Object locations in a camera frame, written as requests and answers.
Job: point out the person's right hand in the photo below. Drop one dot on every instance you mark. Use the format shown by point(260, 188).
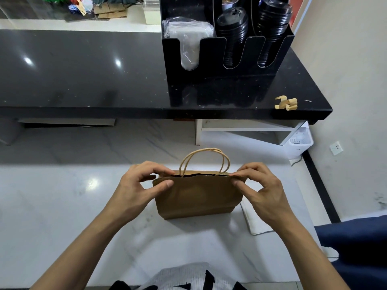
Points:
point(269, 199)

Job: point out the person's left hand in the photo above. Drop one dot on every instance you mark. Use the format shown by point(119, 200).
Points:
point(130, 196)

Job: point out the stack of white paper sheets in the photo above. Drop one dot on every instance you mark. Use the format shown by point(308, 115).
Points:
point(257, 223)

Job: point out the brown paper bag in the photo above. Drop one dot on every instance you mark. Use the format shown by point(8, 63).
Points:
point(196, 199)

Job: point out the person's right forearm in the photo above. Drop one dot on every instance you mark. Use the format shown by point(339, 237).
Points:
point(311, 259)

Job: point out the person's left forearm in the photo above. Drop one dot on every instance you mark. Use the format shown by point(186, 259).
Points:
point(75, 256)

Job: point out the person's white shirt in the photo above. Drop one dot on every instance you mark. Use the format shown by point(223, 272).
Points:
point(175, 276)

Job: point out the row of tan tape strips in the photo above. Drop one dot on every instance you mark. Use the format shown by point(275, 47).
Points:
point(291, 105)

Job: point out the black body harness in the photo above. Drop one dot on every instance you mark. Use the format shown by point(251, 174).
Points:
point(208, 282)

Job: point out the black acrylic organizer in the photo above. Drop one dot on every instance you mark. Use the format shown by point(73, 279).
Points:
point(224, 78)

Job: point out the plastic wrapped white pack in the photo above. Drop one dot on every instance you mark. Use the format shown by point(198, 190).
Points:
point(188, 39)

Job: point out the white box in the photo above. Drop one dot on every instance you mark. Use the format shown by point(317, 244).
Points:
point(152, 12)

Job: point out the red banner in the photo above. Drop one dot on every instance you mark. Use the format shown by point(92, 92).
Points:
point(296, 7)

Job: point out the tan paper sleeve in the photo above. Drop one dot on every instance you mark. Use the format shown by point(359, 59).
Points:
point(230, 1)

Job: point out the white wall socket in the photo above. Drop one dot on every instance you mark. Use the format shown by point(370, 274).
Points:
point(336, 148)

